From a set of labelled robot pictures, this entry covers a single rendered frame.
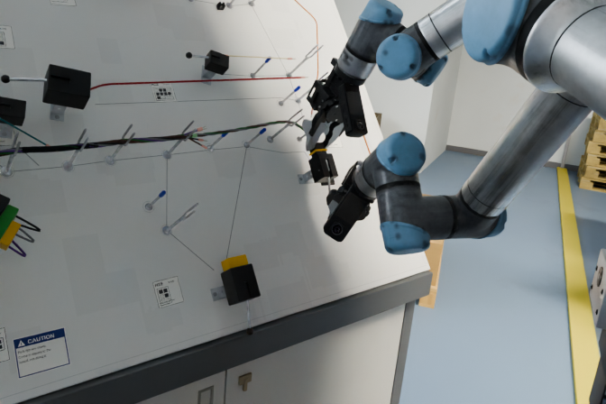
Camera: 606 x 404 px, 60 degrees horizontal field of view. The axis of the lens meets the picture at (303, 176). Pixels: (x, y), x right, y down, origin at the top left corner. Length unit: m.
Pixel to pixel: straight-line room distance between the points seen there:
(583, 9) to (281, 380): 0.97
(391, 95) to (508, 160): 5.42
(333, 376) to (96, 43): 0.93
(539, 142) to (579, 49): 0.27
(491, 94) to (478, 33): 7.15
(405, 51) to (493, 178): 0.25
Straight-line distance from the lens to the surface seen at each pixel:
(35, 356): 0.95
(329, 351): 1.32
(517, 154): 0.81
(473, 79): 7.77
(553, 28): 0.56
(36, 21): 1.17
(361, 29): 1.07
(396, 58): 0.90
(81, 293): 0.97
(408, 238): 0.84
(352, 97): 1.11
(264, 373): 1.21
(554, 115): 0.76
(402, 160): 0.85
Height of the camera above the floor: 1.43
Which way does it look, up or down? 15 degrees down
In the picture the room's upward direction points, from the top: 5 degrees clockwise
